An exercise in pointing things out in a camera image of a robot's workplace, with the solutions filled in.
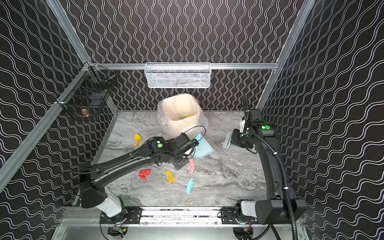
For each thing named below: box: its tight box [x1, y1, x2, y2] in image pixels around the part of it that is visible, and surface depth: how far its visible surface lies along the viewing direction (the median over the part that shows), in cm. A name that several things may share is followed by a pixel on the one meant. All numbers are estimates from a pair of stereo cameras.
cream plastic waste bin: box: [162, 93, 201, 139], surface depth 92 cm
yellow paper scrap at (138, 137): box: [134, 133, 142, 147], surface depth 105 cm
